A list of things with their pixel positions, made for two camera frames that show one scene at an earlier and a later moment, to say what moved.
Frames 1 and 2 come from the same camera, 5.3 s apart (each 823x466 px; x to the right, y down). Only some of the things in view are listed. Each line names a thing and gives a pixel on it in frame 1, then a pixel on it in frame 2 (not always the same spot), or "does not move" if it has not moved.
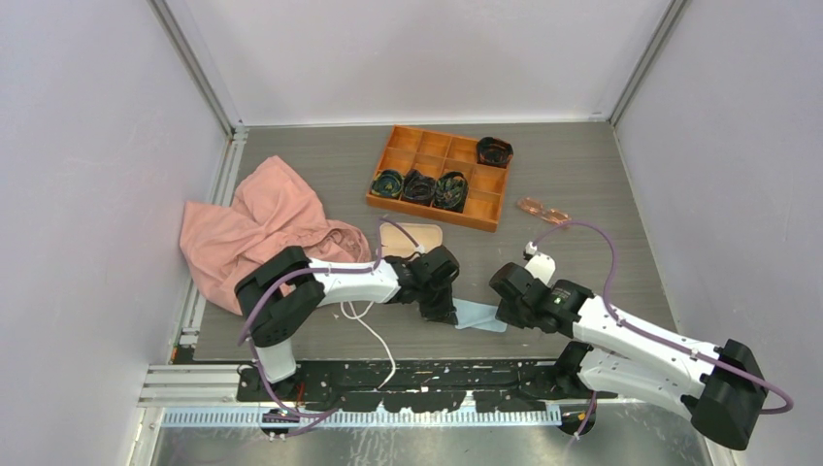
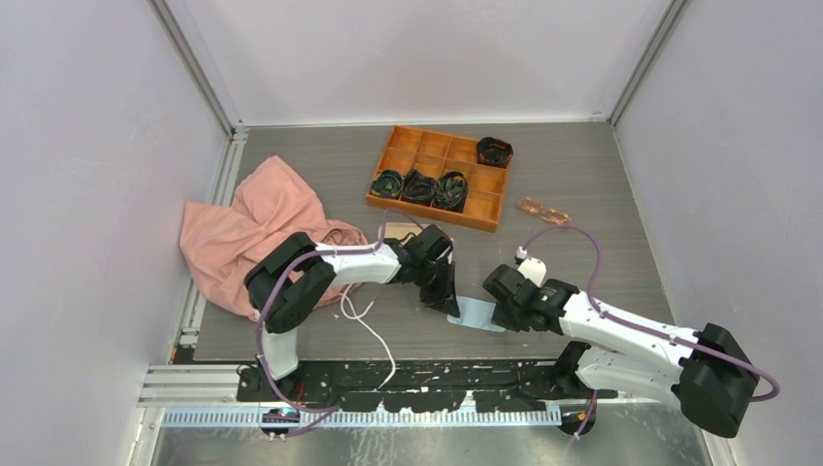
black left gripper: [445, 312] to [444, 299]
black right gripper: [504, 314] does not move
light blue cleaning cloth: [477, 316] does not move
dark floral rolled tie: [387, 184] does not move
